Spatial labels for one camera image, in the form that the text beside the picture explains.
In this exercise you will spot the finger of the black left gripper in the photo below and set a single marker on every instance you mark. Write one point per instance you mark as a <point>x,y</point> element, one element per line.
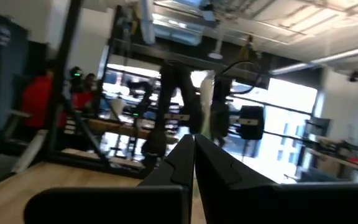
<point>220,119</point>
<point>197,118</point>

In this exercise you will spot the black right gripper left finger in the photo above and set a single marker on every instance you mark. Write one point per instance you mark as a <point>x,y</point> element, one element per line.
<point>176,168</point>

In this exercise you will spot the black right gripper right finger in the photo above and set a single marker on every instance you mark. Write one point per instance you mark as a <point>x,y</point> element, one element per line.
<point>219,168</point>

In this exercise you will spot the green toothbrush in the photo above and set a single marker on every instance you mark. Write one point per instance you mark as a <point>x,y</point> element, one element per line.
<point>207,99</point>

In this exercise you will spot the black background robot arm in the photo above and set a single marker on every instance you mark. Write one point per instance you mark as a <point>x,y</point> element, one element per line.
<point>141,99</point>

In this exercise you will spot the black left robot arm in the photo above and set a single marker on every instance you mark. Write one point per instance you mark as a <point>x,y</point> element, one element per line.
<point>172,93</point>

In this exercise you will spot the white hanging ceiling lamp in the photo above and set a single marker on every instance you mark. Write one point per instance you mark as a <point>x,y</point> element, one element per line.
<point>216,54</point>

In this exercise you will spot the black desk monitor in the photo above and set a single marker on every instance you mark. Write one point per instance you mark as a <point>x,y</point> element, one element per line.
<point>318,126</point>

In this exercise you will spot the long ceiling light tube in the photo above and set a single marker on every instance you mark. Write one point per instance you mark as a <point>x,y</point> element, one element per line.
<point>322,59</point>

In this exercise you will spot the person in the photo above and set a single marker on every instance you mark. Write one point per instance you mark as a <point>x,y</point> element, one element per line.
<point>84,93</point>
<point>39,102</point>

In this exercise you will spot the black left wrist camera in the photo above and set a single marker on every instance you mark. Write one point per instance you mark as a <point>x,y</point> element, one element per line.
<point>221,90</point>

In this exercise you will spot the black ceiling camera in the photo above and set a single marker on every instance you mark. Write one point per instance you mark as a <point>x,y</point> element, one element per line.
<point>354,76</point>

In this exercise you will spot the black rig frame post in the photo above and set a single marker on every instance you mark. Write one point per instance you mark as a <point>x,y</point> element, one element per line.
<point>61,77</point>

